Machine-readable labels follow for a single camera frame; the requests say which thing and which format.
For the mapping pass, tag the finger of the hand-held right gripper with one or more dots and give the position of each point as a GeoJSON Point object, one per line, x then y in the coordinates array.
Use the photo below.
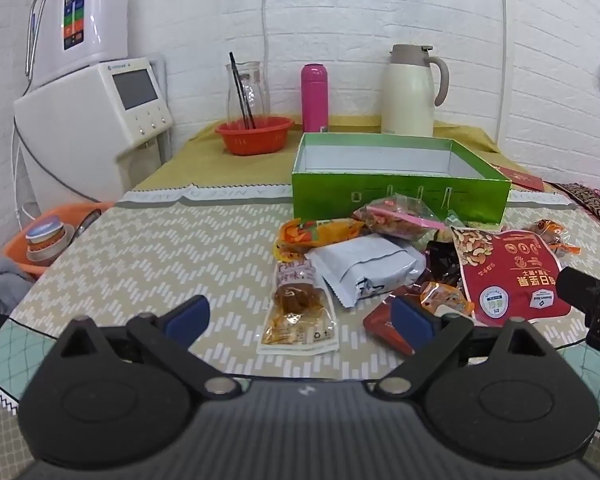
{"type": "Point", "coordinates": [580, 287]}

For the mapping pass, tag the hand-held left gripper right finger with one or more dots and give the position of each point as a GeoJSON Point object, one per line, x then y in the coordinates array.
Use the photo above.
{"type": "Point", "coordinates": [412, 322]}

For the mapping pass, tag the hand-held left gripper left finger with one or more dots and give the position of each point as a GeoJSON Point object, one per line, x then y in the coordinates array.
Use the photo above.
{"type": "Point", "coordinates": [187, 320]}

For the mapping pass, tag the red snack packet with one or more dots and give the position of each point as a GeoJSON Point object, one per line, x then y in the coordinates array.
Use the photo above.
{"type": "Point", "coordinates": [380, 322]}

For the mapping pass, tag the small orange snack packet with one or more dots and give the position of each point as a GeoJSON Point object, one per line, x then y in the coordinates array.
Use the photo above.
{"type": "Point", "coordinates": [445, 297]}

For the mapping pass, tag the orange candies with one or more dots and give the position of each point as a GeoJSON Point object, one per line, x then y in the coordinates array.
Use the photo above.
{"type": "Point", "coordinates": [550, 232]}

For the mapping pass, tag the dark brown snack packet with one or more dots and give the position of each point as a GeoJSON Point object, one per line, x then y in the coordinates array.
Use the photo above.
{"type": "Point", "coordinates": [442, 260]}

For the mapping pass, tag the red nut packet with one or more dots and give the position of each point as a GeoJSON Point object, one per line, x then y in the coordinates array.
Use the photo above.
{"type": "Point", "coordinates": [510, 270]}

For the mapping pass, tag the silver white snack packet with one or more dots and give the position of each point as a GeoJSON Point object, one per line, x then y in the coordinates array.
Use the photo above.
{"type": "Point", "coordinates": [365, 265]}

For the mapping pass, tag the pink-striped clear snack bag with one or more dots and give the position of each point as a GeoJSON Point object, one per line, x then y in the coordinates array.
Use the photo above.
{"type": "Point", "coordinates": [395, 222]}

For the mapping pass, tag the clear brown jerky packet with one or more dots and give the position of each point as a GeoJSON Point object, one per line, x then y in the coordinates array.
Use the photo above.
{"type": "Point", "coordinates": [295, 310]}

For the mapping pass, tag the green cardboard box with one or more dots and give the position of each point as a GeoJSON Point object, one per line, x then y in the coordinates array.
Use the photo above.
{"type": "Point", "coordinates": [400, 192]}

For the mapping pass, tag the brown pink patterned blanket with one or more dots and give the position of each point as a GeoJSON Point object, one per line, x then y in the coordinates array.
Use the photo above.
{"type": "Point", "coordinates": [590, 205]}

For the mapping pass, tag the red envelope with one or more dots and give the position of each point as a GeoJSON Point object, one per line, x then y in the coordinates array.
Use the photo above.
{"type": "Point", "coordinates": [520, 177]}

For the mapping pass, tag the yellow table cloth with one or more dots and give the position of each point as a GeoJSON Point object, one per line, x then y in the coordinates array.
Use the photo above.
{"type": "Point", "coordinates": [220, 167]}

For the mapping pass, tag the orange plastic basin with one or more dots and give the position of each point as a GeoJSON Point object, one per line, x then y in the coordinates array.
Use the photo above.
{"type": "Point", "coordinates": [17, 255]}

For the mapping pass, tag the grey cloth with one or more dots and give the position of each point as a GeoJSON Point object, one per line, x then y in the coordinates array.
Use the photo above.
{"type": "Point", "coordinates": [5, 285]}

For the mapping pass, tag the red plastic basket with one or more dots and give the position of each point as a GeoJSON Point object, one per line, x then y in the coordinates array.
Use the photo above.
{"type": "Point", "coordinates": [252, 140]}

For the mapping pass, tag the cream thermos jug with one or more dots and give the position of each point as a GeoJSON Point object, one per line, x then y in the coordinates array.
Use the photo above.
{"type": "Point", "coordinates": [407, 100]}

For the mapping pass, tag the black straw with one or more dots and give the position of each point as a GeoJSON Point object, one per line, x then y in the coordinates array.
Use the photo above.
{"type": "Point", "coordinates": [240, 87]}
{"type": "Point", "coordinates": [244, 100]}

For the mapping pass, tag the white dispenser with screen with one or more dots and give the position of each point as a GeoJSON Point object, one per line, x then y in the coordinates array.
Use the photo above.
{"type": "Point", "coordinates": [65, 125]}

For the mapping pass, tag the glass jar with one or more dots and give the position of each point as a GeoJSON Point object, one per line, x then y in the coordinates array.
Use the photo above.
{"type": "Point", "coordinates": [257, 90]}

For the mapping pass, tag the pink bottle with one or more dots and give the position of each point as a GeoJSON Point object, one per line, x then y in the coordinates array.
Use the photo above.
{"type": "Point", "coordinates": [315, 100]}

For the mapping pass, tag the white wall pipe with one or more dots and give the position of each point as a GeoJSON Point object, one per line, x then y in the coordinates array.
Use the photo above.
{"type": "Point", "coordinates": [265, 20]}

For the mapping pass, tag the white wall water purifier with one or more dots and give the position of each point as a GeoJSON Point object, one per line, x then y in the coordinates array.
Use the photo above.
{"type": "Point", "coordinates": [105, 10]}

